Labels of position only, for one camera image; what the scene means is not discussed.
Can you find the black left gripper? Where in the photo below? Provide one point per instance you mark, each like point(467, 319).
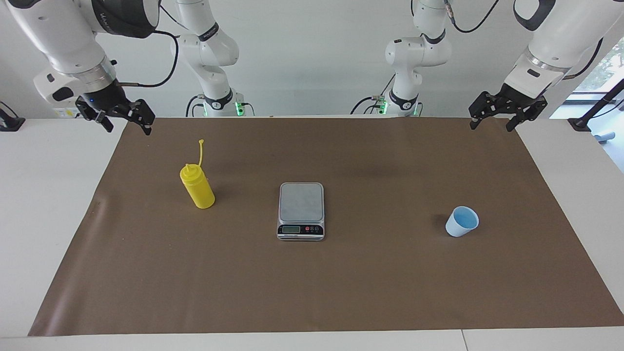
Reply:
point(512, 97)

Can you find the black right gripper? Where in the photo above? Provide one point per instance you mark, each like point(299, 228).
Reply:
point(109, 97)

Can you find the yellow squeeze bottle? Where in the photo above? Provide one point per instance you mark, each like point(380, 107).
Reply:
point(197, 187)

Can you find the light blue plastic cup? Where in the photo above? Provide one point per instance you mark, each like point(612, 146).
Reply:
point(460, 224)

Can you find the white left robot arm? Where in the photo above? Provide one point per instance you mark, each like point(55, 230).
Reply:
point(560, 34)

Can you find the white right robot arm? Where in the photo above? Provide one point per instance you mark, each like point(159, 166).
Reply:
point(53, 34)

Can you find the silver digital kitchen scale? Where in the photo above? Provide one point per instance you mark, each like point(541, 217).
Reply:
point(301, 202)

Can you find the black slanted pole stand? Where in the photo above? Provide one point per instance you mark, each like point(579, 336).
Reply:
point(580, 123)

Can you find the small blue object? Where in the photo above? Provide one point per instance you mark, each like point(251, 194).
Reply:
point(604, 136)

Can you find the window with greenery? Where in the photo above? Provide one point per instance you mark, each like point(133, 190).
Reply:
point(609, 68)

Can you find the black clamp stand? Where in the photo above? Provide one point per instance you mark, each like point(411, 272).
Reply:
point(9, 124)

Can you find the brown paper table mat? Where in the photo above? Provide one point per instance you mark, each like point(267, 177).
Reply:
point(312, 282)

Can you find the white wall socket strip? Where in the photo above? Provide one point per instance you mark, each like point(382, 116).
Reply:
point(66, 113)

